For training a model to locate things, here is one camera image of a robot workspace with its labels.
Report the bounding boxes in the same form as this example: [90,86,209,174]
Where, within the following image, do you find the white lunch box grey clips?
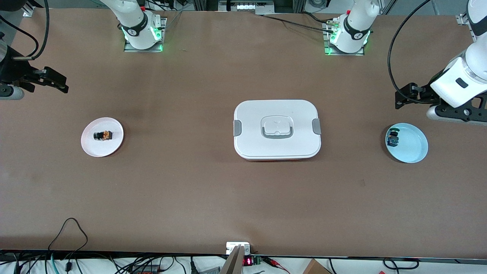
[233,100,322,161]

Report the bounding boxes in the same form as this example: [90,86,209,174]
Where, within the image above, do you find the aluminium frame with white parts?
[219,0,275,15]

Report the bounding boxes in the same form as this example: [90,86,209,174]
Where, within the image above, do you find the brown cardboard box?
[302,259,332,274]

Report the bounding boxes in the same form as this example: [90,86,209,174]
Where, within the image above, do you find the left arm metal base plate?
[323,21,365,56]

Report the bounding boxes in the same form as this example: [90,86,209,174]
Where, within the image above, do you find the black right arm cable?
[0,0,50,61]

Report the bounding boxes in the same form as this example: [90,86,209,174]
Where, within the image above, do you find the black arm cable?
[0,0,50,61]
[387,0,434,104]

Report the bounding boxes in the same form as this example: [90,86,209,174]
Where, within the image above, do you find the black cable across table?
[262,14,335,33]

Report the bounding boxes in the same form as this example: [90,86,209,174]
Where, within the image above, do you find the light blue round plate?
[385,123,429,164]

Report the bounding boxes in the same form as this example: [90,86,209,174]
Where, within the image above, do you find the black looped table cable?
[48,218,89,263]

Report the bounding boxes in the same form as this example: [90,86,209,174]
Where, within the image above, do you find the pink round plate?
[81,117,124,158]

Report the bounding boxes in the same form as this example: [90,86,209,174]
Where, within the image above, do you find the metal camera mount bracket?
[221,242,251,274]

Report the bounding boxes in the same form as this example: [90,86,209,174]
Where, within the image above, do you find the perforated aluminium profile rail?
[457,13,476,38]

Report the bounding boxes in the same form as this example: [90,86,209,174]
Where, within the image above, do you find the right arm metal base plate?
[124,17,167,53]

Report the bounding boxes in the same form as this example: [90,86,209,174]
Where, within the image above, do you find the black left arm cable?
[387,0,434,104]

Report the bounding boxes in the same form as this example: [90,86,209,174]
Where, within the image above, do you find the red clip lead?
[263,257,290,274]

